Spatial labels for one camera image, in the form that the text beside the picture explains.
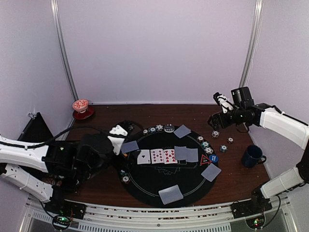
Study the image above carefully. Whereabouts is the right aluminium frame post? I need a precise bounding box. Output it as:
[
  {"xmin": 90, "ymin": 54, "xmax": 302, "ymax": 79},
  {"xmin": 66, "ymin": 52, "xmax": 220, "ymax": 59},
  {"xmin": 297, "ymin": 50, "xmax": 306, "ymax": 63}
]
[{"xmin": 239, "ymin": 0, "xmax": 264, "ymax": 87}]

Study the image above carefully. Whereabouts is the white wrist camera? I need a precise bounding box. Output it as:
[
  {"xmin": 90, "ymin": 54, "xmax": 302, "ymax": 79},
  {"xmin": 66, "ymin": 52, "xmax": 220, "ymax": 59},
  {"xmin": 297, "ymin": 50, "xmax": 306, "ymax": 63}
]
[
  {"xmin": 213, "ymin": 92, "xmax": 234, "ymax": 114},
  {"xmin": 107, "ymin": 125, "xmax": 128, "ymax": 155}
]

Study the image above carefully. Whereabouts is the round black poker mat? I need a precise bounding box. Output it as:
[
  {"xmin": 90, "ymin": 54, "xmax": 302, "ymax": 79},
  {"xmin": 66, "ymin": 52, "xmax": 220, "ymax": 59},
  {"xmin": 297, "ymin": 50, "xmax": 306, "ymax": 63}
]
[{"xmin": 123, "ymin": 131, "xmax": 215, "ymax": 208}]

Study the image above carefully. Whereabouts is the front aluminium rail base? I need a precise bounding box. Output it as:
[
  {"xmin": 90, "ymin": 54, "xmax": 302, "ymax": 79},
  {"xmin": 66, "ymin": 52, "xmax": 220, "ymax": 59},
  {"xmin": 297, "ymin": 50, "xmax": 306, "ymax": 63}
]
[{"xmin": 21, "ymin": 189, "xmax": 290, "ymax": 232}]

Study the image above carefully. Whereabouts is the clear acrylic dealer button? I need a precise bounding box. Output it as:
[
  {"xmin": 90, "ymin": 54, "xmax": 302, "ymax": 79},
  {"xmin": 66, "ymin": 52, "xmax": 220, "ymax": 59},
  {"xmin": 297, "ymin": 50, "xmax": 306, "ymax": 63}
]
[{"xmin": 163, "ymin": 124, "xmax": 175, "ymax": 133}]

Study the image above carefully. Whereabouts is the green chip top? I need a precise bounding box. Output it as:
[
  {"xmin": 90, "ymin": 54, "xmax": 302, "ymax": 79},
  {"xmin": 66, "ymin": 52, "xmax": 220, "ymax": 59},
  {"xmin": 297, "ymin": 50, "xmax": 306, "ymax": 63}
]
[{"xmin": 148, "ymin": 127, "xmax": 156, "ymax": 133}]

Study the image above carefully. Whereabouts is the blue white chip top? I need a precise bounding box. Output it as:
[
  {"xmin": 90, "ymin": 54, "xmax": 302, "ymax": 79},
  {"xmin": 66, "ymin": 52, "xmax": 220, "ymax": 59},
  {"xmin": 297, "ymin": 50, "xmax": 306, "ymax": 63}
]
[{"xmin": 155, "ymin": 124, "xmax": 164, "ymax": 131}]

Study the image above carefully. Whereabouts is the black poker chip case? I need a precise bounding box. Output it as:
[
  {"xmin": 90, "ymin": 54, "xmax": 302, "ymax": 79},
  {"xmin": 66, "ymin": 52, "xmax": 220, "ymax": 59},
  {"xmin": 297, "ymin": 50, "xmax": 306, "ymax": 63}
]
[{"xmin": 16, "ymin": 112, "xmax": 82, "ymax": 194}]

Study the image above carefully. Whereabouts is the blue white chip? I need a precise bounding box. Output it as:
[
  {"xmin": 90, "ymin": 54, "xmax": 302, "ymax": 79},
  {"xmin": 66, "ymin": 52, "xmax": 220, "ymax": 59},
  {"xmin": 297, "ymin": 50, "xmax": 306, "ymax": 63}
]
[
  {"xmin": 204, "ymin": 147, "xmax": 214, "ymax": 155},
  {"xmin": 155, "ymin": 124, "xmax": 164, "ymax": 131}
]

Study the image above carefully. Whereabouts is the face down card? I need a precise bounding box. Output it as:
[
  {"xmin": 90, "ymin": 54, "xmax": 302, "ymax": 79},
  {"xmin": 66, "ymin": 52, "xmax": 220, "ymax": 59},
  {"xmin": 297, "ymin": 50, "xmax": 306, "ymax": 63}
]
[
  {"xmin": 174, "ymin": 146, "xmax": 187, "ymax": 160},
  {"xmin": 185, "ymin": 148, "xmax": 198, "ymax": 162}
]

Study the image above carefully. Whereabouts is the blue playing card deck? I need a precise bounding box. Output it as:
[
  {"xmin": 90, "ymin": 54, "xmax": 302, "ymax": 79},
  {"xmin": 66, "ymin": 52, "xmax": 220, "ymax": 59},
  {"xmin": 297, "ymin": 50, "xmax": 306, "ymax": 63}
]
[{"xmin": 158, "ymin": 185, "xmax": 183, "ymax": 205}]

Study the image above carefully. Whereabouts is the red white chip stack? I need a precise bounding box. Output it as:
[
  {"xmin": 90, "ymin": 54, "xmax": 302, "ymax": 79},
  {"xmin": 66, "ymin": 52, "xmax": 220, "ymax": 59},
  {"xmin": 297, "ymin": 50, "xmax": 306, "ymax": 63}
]
[{"xmin": 227, "ymin": 137, "xmax": 234, "ymax": 144}]

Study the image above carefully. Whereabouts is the face up ace card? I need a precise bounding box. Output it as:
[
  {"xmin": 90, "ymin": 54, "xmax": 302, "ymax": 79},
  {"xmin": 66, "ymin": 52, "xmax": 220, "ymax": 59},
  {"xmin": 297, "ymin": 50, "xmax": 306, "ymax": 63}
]
[{"xmin": 137, "ymin": 149, "xmax": 151, "ymax": 164}]

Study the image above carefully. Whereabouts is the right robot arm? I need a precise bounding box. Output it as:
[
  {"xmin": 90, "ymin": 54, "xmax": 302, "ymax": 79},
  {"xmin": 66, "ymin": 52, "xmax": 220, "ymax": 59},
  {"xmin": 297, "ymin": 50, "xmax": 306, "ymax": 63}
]
[{"xmin": 208, "ymin": 87, "xmax": 309, "ymax": 218}]

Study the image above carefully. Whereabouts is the aluminium frame post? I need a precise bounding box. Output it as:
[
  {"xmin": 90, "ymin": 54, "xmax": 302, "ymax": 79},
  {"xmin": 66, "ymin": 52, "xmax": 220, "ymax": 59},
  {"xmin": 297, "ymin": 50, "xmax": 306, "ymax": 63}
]
[
  {"xmin": 239, "ymin": 0, "xmax": 264, "ymax": 87},
  {"xmin": 50, "ymin": 0, "xmax": 78, "ymax": 101}
]

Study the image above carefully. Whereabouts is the red patterned bowl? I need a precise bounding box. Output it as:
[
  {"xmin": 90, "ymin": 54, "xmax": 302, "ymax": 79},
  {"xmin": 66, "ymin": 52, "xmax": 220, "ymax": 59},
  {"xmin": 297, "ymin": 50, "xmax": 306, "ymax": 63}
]
[{"xmin": 72, "ymin": 99, "xmax": 89, "ymax": 113}]

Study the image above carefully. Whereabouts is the dark blue mug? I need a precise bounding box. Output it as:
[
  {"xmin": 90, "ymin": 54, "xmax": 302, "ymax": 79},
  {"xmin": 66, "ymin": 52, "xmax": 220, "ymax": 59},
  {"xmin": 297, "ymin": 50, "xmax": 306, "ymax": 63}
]
[{"xmin": 241, "ymin": 145, "xmax": 267, "ymax": 168}]

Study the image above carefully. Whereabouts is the playing card seat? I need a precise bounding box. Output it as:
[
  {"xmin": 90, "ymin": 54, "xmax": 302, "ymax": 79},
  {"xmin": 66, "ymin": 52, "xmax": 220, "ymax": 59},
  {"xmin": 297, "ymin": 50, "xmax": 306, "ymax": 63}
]
[{"xmin": 121, "ymin": 141, "xmax": 139, "ymax": 153}]

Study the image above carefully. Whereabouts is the black white chip stack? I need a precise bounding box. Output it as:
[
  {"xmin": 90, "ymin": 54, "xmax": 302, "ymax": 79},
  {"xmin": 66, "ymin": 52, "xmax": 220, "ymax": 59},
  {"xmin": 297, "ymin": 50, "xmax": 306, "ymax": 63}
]
[{"xmin": 211, "ymin": 130, "xmax": 220, "ymax": 138}]

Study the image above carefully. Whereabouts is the blue round blind button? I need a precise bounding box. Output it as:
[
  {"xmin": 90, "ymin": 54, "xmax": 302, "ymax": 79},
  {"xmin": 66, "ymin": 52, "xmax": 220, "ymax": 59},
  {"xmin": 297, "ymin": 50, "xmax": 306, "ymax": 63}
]
[{"xmin": 209, "ymin": 154, "xmax": 219, "ymax": 163}]

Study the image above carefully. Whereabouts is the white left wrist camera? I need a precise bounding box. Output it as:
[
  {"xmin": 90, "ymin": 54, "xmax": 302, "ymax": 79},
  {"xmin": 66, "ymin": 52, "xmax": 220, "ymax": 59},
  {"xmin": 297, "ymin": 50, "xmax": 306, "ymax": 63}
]
[{"xmin": 107, "ymin": 125, "xmax": 128, "ymax": 155}]

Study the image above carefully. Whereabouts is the red triangle marker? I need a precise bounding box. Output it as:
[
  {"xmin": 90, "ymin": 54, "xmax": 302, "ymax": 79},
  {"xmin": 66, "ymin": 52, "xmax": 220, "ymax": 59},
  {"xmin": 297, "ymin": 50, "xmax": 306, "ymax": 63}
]
[{"xmin": 200, "ymin": 155, "xmax": 211, "ymax": 166}]

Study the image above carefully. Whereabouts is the left aluminium frame post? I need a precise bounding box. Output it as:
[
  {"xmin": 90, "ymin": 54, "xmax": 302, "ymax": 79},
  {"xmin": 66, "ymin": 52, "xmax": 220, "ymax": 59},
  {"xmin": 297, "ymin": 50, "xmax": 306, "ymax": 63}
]
[{"xmin": 50, "ymin": 0, "xmax": 78, "ymax": 101}]

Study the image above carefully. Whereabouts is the green chip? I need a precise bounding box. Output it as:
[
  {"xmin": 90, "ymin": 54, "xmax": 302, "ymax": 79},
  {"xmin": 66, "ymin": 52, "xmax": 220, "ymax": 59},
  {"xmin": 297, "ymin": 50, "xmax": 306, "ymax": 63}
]
[
  {"xmin": 201, "ymin": 141, "xmax": 210, "ymax": 148},
  {"xmin": 148, "ymin": 127, "xmax": 156, "ymax": 133},
  {"xmin": 120, "ymin": 170, "xmax": 128, "ymax": 176}
]

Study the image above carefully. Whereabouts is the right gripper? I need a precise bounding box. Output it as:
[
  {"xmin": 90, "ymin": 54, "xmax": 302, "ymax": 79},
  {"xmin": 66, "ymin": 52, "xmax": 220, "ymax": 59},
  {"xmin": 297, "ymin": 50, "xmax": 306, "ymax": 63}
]
[{"xmin": 208, "ymin": 105, "xmax": 244, "ymax": 131}]

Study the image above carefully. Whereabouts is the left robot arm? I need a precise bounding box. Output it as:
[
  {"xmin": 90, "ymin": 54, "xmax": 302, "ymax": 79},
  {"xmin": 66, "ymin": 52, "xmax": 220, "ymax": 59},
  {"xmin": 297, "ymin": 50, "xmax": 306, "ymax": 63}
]
[{"xmin": 0, "ymin": 120, "xmax": 137, "ymax": 215}]

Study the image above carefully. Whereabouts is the face up diamonds card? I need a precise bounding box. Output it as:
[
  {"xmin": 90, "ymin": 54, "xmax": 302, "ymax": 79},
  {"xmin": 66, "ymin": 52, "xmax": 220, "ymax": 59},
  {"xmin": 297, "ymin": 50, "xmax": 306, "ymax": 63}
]
[{"xmin": 150, "ymin": 148, "xmax": 164, "ymax": 164}]

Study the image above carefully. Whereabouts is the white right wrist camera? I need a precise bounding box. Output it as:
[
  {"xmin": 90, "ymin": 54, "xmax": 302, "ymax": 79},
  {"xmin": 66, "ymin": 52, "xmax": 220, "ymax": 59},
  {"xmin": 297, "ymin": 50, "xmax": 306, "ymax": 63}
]
[{"xmin": 213, "ymin": 92, "xmax": 234, "ymax": 114}]

